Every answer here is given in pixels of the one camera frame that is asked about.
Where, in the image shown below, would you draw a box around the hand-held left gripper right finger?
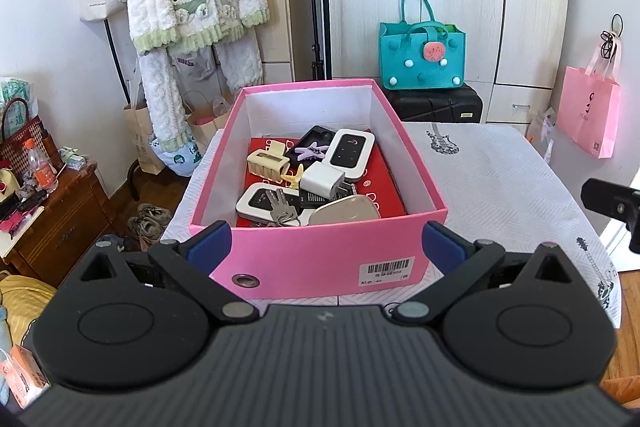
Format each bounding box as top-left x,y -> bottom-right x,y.
387,222 -> 588,325

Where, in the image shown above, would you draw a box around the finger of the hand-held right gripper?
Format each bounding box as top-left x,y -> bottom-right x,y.
581,178 -> 640,254

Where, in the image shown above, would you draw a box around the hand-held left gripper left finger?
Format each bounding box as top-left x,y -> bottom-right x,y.
65,221 -> 257,325

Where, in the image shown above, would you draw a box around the white portable router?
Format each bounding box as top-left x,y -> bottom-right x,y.
236,182 -> 283,223
325,128 -> 377,180

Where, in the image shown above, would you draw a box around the bunch of silver keys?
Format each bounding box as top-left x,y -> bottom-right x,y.
265,188 -> 303,228

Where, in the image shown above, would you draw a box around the beige hair claw clip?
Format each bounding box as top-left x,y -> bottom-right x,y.
245,139 -> 291,182

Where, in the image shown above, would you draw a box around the dried yellow starfish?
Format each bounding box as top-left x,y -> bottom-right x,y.
280,163 -> 307,190

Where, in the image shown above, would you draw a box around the beige oval compact case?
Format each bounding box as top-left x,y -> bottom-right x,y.
307,195 -> 379,226

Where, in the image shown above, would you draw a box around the black battery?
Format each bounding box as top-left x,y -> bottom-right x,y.
299,189 -> 326,210

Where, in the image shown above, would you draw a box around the pink cardboard box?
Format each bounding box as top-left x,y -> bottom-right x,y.
189,78 -> 448,300

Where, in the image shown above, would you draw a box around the white charger plug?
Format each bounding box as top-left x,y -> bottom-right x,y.
299,162 -> 347,200

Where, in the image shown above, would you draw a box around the purple star hair clip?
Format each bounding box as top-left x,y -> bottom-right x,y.
295,142 -> 328,162

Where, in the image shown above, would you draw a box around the black device back cover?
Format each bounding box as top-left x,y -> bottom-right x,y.
294,125 -> 337,158

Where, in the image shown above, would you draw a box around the grey sneaker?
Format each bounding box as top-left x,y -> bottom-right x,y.
127,216 -> 163,239
137,203 -> 176,225

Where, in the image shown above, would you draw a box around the red eyeglass-print liner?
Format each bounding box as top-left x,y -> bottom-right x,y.
237,136 -> 407,228

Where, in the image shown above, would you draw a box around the green white plastic bag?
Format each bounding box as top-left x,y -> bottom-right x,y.
150,134 -> 203,178

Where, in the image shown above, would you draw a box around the pink shopping bag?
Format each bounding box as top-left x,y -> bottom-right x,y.
556,32 -> 622,158

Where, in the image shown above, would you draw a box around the trash bin with bag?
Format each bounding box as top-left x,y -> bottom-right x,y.
95,234 -> 126,253

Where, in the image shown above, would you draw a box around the brown paper bag green print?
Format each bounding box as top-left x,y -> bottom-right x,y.
186,92 -> 236,152

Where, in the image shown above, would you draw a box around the plain brown paper bag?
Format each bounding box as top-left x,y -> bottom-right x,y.
123,99 -> 166,174

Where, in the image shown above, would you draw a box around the black hard case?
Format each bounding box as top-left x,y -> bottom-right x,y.
384,83 -> 485,124

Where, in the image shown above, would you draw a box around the wooden nightstand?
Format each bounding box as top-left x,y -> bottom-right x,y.
0,162 -> 111,288

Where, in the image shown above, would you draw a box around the small white green box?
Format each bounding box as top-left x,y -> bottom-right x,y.
60,147 -> 88,170

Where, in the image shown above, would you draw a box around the grey hanging garment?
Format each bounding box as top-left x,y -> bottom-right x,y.
170,47 -> 221,92

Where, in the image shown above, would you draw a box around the orange drink bottle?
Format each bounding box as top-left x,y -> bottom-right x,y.
25,138 -> 58,192

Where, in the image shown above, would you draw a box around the teal felt bag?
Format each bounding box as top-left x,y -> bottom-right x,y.
378,0 -> 466,88

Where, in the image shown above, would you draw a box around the yellow cloth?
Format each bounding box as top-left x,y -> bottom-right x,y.
0,274 -> 58,358

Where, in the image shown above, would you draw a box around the black coat rack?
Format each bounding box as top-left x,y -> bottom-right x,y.
90,0 -> 146,202

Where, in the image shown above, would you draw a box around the checkered woven basket bag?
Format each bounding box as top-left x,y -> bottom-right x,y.
0,97 -> 51,168

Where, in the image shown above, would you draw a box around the pink snack packet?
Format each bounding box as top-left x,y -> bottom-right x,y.
0,344 -> 51,408

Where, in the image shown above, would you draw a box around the green white packet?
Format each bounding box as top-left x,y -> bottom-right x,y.
0,77 -> 38,142

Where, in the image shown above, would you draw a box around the black hair ties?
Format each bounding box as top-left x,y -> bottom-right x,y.
600,14 -> 626,58

